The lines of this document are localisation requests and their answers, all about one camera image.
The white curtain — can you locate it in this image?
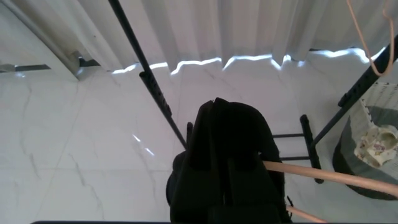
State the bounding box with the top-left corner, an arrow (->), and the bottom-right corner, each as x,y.
9,0 -> 398,75

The white laundry basket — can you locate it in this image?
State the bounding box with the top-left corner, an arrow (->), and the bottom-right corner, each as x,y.
331,81 -> 398,202

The black clothes rack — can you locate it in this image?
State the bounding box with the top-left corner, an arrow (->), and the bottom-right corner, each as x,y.
108,0 -> 398,185

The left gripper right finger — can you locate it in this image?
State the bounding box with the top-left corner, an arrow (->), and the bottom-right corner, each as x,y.
216,98 -> 282,223

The cream printed garment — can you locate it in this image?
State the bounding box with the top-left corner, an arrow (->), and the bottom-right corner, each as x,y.
353,124 -> 398,169

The black garment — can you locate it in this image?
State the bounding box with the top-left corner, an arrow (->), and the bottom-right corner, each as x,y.
165,97 -> 293,223

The pink clothes hanger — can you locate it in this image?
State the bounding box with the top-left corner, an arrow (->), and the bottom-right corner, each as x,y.
263,160 -> 398,223
346,0 -> 396,78

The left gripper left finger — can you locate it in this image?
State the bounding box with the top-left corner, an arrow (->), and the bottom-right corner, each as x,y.
169,100 -> 223,223

